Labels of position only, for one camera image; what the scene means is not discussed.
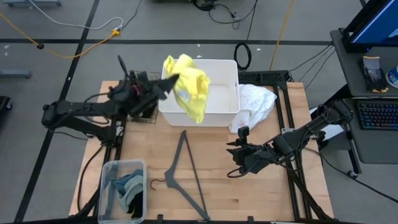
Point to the grey clothes hanger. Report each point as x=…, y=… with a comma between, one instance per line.
x=172, y=180

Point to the yellow shirt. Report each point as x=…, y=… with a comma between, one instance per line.
x=192, y=84

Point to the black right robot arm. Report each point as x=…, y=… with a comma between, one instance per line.
x=298, y=135

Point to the grey furniture foot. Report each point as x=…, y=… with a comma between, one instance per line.
x=15, y=73
x=31, y=2

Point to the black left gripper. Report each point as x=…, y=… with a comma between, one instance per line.
x=146, y=93

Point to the white sheet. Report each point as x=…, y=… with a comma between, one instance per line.
x=329, y=132

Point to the black caster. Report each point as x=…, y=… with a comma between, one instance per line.
x=4, y=102

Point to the computer monitor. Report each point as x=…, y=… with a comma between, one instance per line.
x=376, y=25

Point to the black keyboard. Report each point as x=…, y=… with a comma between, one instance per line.
x=379, y=115

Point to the clear plastic bin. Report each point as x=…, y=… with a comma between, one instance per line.
x=104, y=174

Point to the silver corner bracket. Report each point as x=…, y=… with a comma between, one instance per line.
x=287, y=130

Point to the white perforated plastic basket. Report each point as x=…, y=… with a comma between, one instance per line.
x=224, y=102

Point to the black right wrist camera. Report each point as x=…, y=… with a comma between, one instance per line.
x=243, y=133

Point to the blue white cup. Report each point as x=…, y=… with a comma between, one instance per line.
x=394, y=76

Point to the grey desk cart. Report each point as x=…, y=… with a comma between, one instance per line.
x=357, y=77

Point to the grey yellow work glove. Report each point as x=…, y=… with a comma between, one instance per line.
x=373, y=74

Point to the sage green sock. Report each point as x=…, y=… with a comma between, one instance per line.
x=132, y=193

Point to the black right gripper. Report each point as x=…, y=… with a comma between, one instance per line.
x=255, y=158

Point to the white crumpled cloth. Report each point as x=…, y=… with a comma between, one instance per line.
x=258, y=99

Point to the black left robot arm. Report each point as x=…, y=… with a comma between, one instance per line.
x=93, y=107

